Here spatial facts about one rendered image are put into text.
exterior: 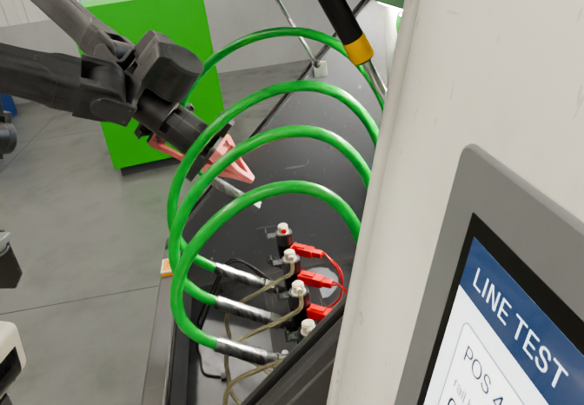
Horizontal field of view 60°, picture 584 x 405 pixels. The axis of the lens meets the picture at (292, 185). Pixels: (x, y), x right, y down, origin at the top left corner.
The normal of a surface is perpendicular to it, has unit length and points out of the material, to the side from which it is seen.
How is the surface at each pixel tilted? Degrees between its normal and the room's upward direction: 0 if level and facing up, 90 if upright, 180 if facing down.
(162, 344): 0
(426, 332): 76
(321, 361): 90
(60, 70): 37
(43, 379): 0
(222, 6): 90
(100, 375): 0
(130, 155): 90
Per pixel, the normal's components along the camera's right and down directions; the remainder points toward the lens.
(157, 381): -0.12, -0.89
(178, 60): 0.59, -0.63
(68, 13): -0.41, 0.04
